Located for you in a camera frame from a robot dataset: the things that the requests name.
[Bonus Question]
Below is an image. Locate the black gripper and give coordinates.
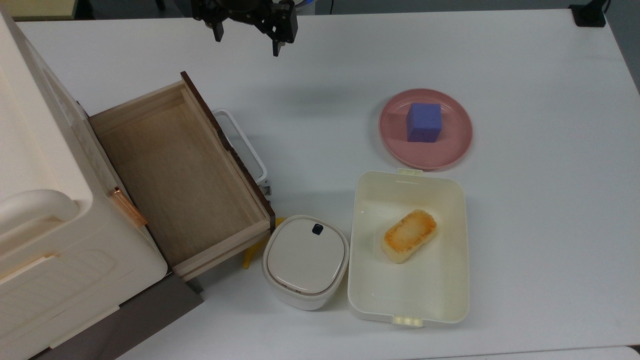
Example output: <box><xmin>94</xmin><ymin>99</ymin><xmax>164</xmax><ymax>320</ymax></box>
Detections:
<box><xmin>191</xmin><ymin>0</ymin><xmax>300</xmax><ymax>57</ymax></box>

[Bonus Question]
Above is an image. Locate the wooden drawer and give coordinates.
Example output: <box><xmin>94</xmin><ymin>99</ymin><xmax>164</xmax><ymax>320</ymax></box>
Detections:
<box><xmin>88</xmin><ymin>71</ymin><xmax>276</xmax><ymax>282</ymax></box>

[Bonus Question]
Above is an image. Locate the yellow banana toy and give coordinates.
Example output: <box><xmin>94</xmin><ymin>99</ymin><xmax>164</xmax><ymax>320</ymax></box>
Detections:
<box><xmin>242</xmin><ymin>217</ymin><xmax>287</xmax><ymax>270</ymax></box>

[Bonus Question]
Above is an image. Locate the toasted bread toy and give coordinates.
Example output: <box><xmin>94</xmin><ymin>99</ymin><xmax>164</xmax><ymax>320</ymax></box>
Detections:
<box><xmin>381</xmin><ymin>209</ymin><xmax>438</xmax><ymax>265</ymax></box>

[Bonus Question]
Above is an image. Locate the cream plastic drawer cabinet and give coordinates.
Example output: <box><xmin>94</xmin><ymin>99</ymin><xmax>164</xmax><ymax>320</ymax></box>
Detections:
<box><xmin>0</xmin><ymin>10</ymin><xmax>169</xmax><ymax>360</ymax></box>

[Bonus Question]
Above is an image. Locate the purple cube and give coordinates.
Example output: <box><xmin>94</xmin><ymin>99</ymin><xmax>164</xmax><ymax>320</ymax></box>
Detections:
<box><xmin>405</xmin><ymin>102</ymin><xmax>443</xmax><ymax>144</ymax></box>

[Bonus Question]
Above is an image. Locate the yellow wooden furniture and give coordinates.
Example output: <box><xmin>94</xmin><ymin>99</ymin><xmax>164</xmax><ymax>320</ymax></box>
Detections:
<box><xmin>0</xmin><ymin>0</ymin><xmax>83</xmax><ymax>22</ymax></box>

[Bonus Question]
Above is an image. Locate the copper latch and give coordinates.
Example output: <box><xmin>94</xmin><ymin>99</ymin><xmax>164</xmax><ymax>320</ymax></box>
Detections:
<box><xmin>108</xmin><ymin>186</ymin><xmax>148</xmax><ymax>229</ymax></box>

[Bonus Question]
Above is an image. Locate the pink plate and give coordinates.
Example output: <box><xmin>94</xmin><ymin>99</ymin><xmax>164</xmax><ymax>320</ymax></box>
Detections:
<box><xmin>378</xmin><ymin>88</ymin><xmax>474</xmax><ymax>171</ymax></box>

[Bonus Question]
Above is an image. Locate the small white lidded bin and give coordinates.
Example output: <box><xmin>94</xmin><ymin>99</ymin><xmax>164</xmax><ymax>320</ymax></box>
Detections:
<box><xmin>261</xmin><ymin>215</ymin><xmax>350</xmax><ymax>311</ymax></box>

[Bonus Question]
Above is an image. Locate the cream lunch box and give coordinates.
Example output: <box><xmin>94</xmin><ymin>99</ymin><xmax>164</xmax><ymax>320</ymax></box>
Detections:
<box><xmin>347</xmin><ymin>168</ymin><xmax>470</xmax><ymax>328</ymax></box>

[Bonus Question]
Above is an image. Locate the brown cabinet base board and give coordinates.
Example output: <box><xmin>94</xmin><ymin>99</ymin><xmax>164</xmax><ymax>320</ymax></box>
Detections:
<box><xmin>30</xmin><ymin>272</ymin><xmax>205</xmax><ymax>360</ymax></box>

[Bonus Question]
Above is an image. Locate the black table clamp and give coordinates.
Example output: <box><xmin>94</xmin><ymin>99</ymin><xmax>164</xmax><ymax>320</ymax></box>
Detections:
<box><xmin>569</xmin><ymin>0</ymin><xmax>612</xmax><ymax>28</ymax></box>

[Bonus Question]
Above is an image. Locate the white drawer handle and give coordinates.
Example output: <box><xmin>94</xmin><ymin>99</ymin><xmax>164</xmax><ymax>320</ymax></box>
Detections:
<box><xmin>212</xmin><ymin>108</ymin><xmax>269</xmax><ymax>185</ymax></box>

